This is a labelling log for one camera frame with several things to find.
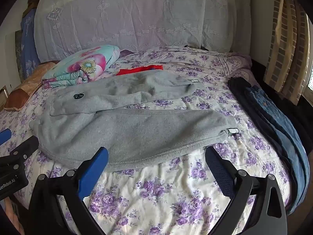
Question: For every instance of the blue jeans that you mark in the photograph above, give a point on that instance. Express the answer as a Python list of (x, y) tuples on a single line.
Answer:
[(281, 122)]

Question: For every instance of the folded floral quilt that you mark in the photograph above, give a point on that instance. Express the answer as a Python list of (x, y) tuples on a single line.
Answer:
[(80, 66)]

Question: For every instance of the window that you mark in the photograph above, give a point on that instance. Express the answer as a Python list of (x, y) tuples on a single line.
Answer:
[(310, 78)]

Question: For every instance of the red and blue folded cloth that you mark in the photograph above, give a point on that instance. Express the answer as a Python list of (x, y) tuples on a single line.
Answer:
[(141, 69)]

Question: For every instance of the beige checked curtain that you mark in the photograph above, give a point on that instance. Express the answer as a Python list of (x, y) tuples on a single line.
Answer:
[(283, 41)]

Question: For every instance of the white pillow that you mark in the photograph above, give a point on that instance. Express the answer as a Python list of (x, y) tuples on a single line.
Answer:
[(134, 17)]

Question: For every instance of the purple floral bedspread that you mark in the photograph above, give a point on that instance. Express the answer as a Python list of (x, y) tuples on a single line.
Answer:
[(171, 195)]

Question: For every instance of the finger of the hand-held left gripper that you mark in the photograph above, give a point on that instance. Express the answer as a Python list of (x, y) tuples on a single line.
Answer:
[(25, 148), (5, 137)]

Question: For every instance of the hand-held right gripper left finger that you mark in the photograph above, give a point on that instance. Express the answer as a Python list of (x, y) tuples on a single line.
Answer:
[(96, 169)]

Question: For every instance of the blue patterned cushion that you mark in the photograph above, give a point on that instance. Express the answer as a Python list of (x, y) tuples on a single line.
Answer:
[(28, 44)]

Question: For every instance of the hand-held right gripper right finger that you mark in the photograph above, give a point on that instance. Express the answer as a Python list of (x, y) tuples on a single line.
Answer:
[(218, 169)]

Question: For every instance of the dark folded pants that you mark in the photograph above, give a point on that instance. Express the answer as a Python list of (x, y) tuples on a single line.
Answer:
[(240, 90)]

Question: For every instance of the brown pillow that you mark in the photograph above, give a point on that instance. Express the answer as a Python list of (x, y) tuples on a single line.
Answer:
[(29, 83)]

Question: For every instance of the grey sweatshirt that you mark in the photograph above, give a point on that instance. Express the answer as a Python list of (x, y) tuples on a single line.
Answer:
[(122, 132)]

